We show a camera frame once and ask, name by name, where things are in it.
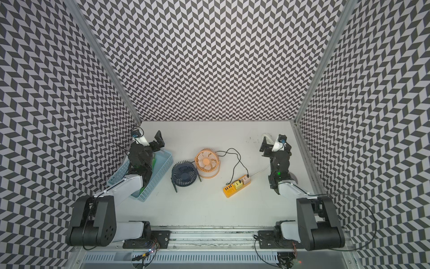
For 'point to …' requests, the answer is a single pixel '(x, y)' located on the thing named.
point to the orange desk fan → (208, 163)
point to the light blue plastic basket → (162, 162)
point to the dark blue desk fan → (184, 174)
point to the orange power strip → (230, 190)
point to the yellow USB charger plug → (238, 184)
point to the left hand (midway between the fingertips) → (151, 135)
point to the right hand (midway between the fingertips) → (273, 141)
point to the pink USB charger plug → (246, 180)
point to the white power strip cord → (263, 134)
